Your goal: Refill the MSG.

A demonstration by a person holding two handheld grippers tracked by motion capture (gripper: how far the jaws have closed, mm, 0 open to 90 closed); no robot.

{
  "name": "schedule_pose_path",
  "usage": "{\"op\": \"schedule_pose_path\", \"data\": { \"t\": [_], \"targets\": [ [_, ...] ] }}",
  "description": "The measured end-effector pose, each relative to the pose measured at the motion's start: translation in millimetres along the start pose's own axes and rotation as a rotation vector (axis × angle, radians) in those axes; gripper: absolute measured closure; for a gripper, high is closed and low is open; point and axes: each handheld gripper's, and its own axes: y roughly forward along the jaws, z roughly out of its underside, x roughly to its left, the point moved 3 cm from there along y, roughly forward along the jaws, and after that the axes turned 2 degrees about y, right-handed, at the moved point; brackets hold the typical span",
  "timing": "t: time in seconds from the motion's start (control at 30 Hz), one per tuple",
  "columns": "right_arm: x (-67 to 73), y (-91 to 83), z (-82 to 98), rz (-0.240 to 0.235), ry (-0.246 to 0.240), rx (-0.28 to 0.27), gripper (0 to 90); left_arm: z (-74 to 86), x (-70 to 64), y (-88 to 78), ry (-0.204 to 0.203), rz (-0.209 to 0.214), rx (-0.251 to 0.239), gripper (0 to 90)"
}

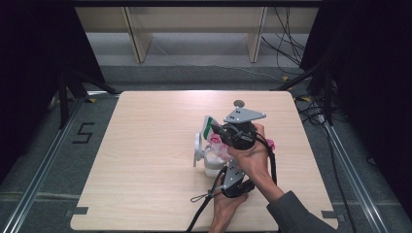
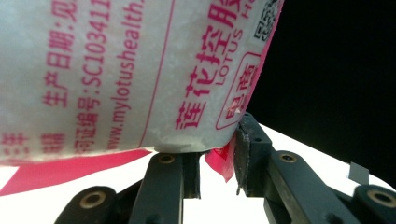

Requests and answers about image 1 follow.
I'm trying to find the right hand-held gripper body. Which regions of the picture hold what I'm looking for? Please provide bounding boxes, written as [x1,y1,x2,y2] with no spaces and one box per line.
[220,107,267,150]

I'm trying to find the black metal stand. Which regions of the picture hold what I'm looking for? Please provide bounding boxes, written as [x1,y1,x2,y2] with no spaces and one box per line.
[271,59,335,125]
[57,68,120,130]

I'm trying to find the light wooden shelf unit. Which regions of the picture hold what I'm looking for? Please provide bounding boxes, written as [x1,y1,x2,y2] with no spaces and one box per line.
[75,6,320,64]

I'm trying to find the thin white floor cable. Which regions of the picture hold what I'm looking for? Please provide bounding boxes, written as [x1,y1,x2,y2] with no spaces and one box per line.
[193,62,284,83]

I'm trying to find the person's right hand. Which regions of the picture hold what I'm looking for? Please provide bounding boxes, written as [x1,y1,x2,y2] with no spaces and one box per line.
[227,123,277,196]

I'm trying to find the bundle of black hanging cables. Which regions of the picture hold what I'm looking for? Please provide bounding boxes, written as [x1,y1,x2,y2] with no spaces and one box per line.
[260,6,308,76]

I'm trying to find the black curtain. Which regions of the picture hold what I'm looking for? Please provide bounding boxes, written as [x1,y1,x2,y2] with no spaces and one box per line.
[299,0,412,221]
[0,0,106,185]

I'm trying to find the black table bracket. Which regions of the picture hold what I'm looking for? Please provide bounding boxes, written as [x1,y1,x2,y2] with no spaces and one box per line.
[321,210,347,223]
[63,206,89,217]

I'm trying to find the aluminium floor rail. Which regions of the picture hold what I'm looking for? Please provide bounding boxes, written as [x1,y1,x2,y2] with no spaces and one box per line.
[323,119,391,233]
[0,93,86,233]

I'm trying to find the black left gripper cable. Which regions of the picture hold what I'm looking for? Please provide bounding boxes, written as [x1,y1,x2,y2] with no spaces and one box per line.
[185,165,228,233]

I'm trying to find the clear jar with grey lid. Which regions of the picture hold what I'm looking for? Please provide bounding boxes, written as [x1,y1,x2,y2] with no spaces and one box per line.
[192,131,229,179]

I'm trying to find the person's left hand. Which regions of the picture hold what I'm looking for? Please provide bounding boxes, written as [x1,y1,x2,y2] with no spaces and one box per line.
[208,176,250,233]

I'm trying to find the tangled black floor cables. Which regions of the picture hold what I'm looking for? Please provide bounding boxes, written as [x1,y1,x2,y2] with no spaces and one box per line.
[296,96,328,127]

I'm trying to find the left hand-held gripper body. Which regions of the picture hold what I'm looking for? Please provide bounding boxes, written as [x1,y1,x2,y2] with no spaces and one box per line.
[221,158,257,199]

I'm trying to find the thin grey lanyard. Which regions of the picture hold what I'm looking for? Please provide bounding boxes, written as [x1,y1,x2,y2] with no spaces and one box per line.
[189,191,216,204]

